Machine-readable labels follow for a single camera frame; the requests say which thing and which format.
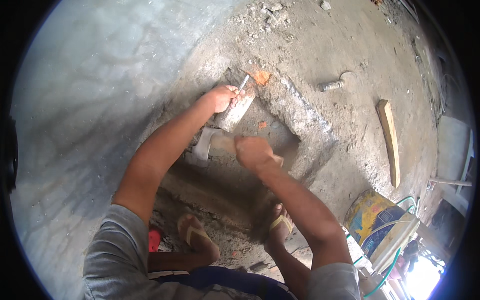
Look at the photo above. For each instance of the person's left hand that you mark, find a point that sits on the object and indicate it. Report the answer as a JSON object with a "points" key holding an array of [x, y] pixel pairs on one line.
{"points": [[222, 98]]}

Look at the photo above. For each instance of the person's right hand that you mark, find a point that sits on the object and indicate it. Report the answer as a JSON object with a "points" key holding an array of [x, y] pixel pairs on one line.
{"points": [[255, 153]]}

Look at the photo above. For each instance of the person's left fingers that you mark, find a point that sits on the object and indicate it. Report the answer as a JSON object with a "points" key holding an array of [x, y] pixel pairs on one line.
{"points": [[237, 98]]}

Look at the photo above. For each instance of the person's right fingers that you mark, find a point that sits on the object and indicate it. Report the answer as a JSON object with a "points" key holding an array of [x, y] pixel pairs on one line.
{"points": [[240, 147]]}

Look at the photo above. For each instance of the metal chisel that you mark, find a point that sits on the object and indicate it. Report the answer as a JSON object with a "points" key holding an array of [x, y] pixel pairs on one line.
{"points": [[243, 83]]}

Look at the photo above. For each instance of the orange brick fragment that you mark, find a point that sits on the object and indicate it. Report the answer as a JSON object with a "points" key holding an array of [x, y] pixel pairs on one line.
{"points": [[261, 77]]}

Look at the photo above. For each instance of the small orange brick chip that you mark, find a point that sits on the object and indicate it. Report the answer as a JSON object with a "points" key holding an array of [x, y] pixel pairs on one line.
{"points": [[262, 124]]}

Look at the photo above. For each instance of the pile of concrete rubble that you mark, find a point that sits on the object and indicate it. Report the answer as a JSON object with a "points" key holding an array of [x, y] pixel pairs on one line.
{"points": [[270, 17]]}

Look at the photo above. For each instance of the grey metal pipe piece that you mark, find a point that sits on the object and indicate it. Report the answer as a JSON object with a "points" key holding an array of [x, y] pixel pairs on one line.
{"points": [[330, 86]]}

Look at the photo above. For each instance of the person's legs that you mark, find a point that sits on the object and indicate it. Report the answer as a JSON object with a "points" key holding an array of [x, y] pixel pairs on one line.
{"points": [[202, 240]]}

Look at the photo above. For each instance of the red plastic object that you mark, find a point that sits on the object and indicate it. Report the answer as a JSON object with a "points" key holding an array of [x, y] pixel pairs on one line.
{"points": [[154, 240]]}

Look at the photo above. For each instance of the small grey stone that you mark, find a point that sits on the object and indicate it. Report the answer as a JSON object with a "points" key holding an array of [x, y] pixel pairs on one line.
{"points": [[325, 5]]}

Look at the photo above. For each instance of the wooden plank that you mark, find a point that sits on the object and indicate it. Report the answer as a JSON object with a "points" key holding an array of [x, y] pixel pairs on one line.
{"points": [[388, 140]]}

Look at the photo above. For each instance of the yellow and blue bucket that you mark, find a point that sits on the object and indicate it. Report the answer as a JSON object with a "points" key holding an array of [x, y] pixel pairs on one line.
{"points": [[375, 225]]}

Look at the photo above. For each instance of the person's body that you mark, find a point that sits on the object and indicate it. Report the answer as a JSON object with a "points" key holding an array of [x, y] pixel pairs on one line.
{"points": [[120, 258]]}

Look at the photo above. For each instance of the thin wooden stick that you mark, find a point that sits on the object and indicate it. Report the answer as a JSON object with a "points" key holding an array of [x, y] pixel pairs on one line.
{"points": [[450, 182]]}

